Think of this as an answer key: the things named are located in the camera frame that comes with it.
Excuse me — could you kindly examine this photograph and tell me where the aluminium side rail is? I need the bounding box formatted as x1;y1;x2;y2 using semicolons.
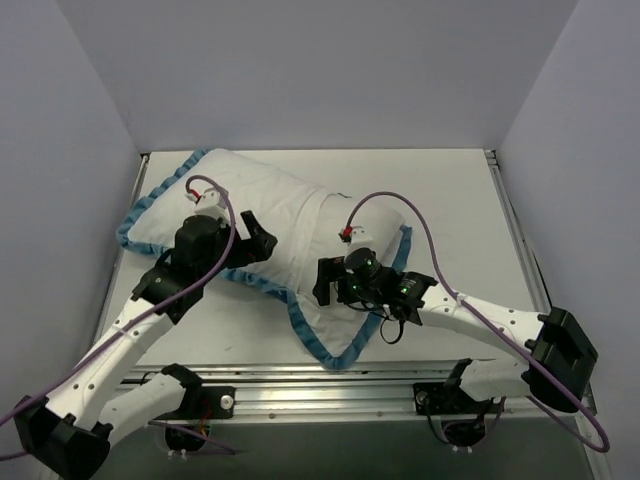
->
484;150;551;311
101;152;151;315

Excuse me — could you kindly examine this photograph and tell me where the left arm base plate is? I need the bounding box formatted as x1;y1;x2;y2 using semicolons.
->
176;386;236;420

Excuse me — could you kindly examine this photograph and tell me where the left aluminium side rail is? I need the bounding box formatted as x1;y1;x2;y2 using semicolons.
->
101;152;151;315

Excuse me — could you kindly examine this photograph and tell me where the aluminium front rail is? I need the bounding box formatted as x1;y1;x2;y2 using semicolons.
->
109;364;599;429

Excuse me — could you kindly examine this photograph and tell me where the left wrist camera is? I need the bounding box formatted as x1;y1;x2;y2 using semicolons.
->
186;188;229;221

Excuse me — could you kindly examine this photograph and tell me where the blue houndstooth pillowcase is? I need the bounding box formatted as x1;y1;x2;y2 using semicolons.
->
127;149;412;370

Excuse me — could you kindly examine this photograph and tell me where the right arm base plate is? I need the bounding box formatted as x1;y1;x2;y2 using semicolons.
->
412;382;500;416

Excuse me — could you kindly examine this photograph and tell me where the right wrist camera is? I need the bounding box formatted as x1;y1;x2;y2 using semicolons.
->
338;226;373;252

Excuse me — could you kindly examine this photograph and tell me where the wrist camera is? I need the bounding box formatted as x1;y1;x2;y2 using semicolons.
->
338;226;373;252
186;188;229;221

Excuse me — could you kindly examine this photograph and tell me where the right aluminium side rail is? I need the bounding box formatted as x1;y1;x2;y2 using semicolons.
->
484;150;551;311

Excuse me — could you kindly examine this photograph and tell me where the purple cable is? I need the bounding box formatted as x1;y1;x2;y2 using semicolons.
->
344;191;611;454
0;174;236;461

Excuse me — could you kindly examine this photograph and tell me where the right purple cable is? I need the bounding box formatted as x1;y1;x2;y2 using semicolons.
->
344;191;611;454

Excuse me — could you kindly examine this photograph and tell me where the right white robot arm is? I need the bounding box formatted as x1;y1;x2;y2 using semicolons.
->
313;248;598;413

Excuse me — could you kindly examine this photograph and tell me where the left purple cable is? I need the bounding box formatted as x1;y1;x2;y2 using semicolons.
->
0;174;236;461

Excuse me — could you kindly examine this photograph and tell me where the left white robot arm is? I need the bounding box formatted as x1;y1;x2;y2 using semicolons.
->
14;211;277;479

